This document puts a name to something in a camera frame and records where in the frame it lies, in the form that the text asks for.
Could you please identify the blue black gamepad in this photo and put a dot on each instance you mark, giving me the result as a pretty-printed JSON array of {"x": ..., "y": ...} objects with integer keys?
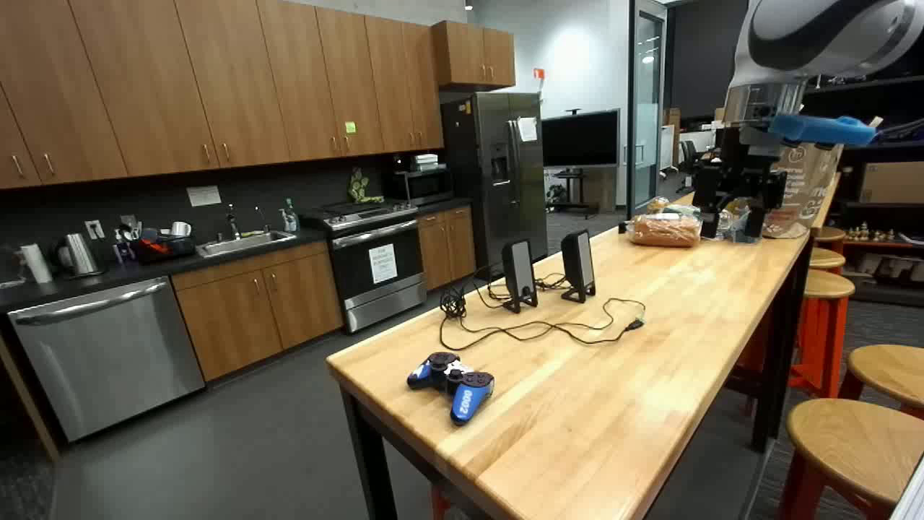
[{"x": 465, "y": 388}]

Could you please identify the right black desktop speaker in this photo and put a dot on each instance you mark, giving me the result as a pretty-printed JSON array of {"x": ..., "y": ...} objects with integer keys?
[{"x": 579, "y": 265}]

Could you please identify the black coffee machine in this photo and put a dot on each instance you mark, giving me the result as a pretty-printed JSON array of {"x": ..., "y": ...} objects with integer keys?
[{"x": 733, "y": 192}]

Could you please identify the black microwave oven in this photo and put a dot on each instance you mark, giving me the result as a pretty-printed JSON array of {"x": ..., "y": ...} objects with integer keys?
[{"x": 422, "y": 185}]

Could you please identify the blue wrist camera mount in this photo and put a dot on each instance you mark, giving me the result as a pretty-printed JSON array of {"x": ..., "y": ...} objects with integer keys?
[{"x": 820, "y": 128}]

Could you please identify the left black desktop speaker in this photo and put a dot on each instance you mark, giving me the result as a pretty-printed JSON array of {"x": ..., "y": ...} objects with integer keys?
[{"x": 517, "y": 276}]

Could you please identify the wooden orange stool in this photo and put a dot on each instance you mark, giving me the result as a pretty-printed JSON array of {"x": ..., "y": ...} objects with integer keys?
[
  {"x": 819, "y": 345},
  {"x": 858, "y": 447},
  {"x": 892, "y": 371},
  {"x": 826, "y": 260}
]

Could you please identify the stainless steel dishwasher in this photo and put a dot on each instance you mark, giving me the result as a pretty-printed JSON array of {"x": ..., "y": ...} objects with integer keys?
[{"x": 107, "y": 356}]

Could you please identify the bagged bread loaf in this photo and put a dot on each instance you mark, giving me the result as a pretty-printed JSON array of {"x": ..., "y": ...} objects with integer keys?
[{"x": 664, "y": 229}]

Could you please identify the stainless steel refrigerator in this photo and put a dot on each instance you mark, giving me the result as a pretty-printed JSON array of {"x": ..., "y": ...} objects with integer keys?
[{"x": 494, "y": 153}]

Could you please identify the white paper towel roll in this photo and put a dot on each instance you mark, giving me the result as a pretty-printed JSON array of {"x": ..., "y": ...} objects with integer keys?
[{"x": 35, "y": 264}]

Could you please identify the wooden cabinet above refrigerator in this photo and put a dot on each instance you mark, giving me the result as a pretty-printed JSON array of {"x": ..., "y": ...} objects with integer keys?
[{"x": 471, "y": 56}]

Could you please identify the wooden table with black legs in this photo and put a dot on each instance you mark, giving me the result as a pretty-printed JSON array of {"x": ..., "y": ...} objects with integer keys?
[{"x": 586, "y": 432}]

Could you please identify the steel kitchen sink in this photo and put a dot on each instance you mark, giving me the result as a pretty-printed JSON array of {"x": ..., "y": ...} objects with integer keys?
[{"x": 247, "y": 239}]

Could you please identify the stainless steel oven range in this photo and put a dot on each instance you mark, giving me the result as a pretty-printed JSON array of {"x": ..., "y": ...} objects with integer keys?
[{"x": 375, "y": 258}]

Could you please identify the black desktop speaker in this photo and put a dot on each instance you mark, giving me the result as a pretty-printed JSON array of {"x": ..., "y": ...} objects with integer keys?
[
  {"x": 579, "y": 265},
  {"x": 517, "y": 276}
]

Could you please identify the wooden upper kitchen cabinets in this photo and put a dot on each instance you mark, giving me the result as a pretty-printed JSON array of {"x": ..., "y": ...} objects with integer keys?
[{"x": 139, "y": 86}]

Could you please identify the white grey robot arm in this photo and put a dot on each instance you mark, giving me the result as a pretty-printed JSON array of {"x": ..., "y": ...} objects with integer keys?
[{"x": 798, "y": 37}]

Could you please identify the wooden lower sink cabinet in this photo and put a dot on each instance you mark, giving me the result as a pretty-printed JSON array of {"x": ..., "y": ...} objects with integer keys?
[{"x": 250, "y": 309}]

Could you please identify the near wooden orange stool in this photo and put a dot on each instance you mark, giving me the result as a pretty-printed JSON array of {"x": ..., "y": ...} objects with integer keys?
[{"x": 858, "y": 447}]

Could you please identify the black wall television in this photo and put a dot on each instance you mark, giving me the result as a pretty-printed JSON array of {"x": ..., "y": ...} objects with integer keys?
[{"x": 582, "y": 140}]

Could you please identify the narrow wooden lower cabinet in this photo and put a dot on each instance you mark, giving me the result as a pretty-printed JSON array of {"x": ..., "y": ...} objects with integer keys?
[{"x": 446, "y": 245}]

